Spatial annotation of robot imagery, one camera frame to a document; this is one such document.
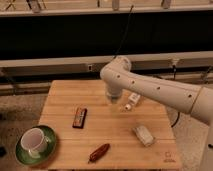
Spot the green saucer plate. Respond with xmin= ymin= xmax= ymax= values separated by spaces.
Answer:
xmin=15 ymin=125 xmax=57 ymax=166

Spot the white wrapped packet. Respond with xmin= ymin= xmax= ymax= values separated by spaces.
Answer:
xmin=133 ymin=125 xmax=155 ymax=147

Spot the white plastic bottle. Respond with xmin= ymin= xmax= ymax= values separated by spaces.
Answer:
xmin=125 ymin=93 xmax=141 ymax=110

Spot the red brown sausage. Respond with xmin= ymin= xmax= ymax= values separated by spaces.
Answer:
xmin=89 ymin=143 xmax=110 ymax=162

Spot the black hanging cable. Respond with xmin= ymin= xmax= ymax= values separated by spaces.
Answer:
xmin=112 ymin=4 xmax=135 ymax=60

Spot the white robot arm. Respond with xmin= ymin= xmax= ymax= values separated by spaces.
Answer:
xmin=100 ymin=56 xmax=213 ymax=171

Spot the white ceramic cup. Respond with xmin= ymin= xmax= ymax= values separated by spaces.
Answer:
xmin=21 ymin=128 xmax=47 ymax=158

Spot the red chocolate bar box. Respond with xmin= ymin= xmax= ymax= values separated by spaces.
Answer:
xmin=72 ymin=108 xmax=87 ymax=129

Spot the black cable by table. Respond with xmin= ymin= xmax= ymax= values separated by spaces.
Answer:
xmin=170 ymin=111 xmax=181 ymax=128

